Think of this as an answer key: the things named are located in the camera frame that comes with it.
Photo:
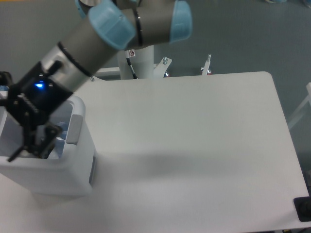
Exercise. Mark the blue object at left edge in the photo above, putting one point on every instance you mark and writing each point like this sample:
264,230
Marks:
4,88

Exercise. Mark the clear plastic bottle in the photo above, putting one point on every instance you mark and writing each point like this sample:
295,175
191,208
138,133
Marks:
61,138

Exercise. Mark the black device at table corner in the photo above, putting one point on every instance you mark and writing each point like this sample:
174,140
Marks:
303,208

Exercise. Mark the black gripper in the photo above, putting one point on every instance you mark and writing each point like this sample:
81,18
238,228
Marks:
30,102

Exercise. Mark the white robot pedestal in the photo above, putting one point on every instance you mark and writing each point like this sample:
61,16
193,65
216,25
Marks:
134,64

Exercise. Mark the white frame at right edge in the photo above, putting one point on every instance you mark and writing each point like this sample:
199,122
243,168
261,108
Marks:
300,110

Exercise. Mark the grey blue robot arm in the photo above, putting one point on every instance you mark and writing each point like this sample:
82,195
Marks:
105,30

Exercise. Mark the white trash can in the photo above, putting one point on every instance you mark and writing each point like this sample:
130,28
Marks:
69,175

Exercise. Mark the white tissue paper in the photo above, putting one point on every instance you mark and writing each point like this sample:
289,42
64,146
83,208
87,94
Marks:
54,155

